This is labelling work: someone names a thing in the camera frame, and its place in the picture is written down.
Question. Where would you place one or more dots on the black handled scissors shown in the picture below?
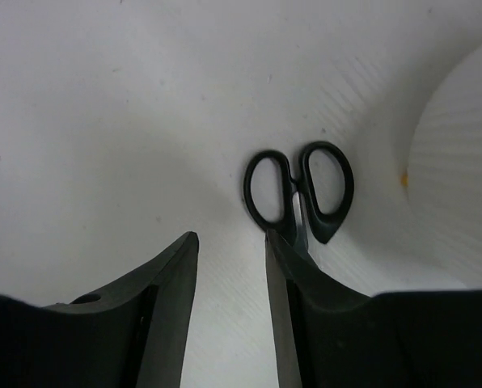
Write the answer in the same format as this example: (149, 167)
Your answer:
(299, 199)

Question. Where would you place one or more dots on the white round divided organizer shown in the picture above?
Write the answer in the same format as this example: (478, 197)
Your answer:
(444, 188)

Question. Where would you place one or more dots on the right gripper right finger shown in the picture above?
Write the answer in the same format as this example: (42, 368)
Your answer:
(328, 335)

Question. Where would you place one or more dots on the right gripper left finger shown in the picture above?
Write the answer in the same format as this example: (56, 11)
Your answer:
(131, 332)

